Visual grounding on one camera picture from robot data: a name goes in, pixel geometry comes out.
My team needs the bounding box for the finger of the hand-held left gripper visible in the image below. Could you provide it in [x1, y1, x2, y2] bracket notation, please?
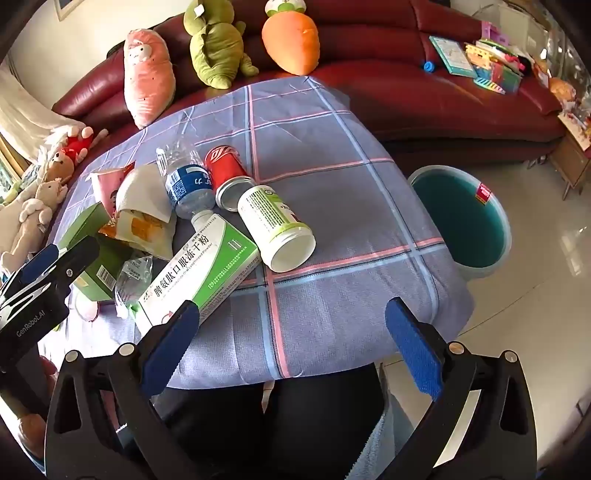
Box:
[0, 246, 60, 305]
[0, 236, 100, 324]

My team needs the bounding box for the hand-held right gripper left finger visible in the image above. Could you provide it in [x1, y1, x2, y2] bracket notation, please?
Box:
[44, 300, 204, 480]

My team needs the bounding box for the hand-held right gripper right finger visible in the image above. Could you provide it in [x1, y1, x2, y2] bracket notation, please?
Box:
[385, 298, 550, 480]

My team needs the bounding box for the green cardboard box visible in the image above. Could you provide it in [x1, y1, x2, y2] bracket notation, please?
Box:
[58, 202, 127, 301]

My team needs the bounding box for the clear plastic bag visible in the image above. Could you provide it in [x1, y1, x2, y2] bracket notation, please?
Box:
[115, 255, 154, 305]

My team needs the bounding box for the yellow orange snack packet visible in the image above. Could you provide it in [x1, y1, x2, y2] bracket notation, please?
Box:
[99, 208, 178, 259]

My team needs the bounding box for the pink snack packet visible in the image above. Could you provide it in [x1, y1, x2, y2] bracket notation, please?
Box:
[88, 161, 137, 217]

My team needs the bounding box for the green and white medicine box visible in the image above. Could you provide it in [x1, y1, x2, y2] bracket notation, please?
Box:
[136, 215, 262, 340]

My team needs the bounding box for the clear bottle with blue label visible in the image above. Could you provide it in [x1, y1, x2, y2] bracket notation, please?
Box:
[156, 141, 221, 229]

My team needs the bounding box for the teal round bin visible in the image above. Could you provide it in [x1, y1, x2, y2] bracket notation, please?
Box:
[407, 165, 512, 281]

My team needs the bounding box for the white bottle with green label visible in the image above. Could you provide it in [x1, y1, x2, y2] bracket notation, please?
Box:
[237, 185, 317, 273]

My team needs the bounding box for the red soda can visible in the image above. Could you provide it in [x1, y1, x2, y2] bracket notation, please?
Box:
[204, 145, 256, 212]

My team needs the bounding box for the person's left hand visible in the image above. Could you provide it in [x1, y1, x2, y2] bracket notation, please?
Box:
[14, 356, 60, 462]

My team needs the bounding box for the beige rabbit plush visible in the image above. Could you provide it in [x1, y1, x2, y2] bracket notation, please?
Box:
[0, 178, 68, 273]

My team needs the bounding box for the brown bear plush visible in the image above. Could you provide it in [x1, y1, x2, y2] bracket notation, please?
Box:
[44, 150, 77, 185]

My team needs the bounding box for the red plush toy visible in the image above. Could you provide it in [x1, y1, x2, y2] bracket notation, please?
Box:
[60, 126, 109, 162]

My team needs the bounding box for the cream cloth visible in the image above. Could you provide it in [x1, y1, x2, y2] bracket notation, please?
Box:
[0, 60, 88, 158]

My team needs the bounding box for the blue checked tablecloth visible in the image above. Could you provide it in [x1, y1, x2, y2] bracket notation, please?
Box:
[48, 76, 476, 384]

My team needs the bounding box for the pink carrot plush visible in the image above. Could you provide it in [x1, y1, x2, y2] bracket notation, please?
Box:
[124, 28, 177, 130]

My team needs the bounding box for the wooden side table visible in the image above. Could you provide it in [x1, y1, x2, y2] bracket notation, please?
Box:
[549, 134, 591, 199]

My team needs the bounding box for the green dinosaur plush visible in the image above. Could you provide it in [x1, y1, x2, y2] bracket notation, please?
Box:
[184, 0, 259, 88]

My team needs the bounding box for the red leather sofa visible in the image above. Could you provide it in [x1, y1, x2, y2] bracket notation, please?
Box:
[51, 0, 568, 162]

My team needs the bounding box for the pile of colourful toys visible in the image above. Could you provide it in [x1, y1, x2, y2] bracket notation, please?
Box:
[464, 21, 527, 95]

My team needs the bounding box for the teal book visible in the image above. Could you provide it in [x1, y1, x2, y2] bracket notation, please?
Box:
[429, 36, 478, 77]

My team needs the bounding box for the small orange plush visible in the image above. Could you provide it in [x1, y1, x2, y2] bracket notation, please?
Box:
[549, 76, 578, 102]

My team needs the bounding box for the orange carrot plush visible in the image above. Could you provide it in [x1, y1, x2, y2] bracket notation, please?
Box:
[262, 0, 320, 75]

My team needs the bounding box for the glass display cabinet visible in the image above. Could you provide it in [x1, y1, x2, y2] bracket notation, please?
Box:
[526, 0, 591, 116]

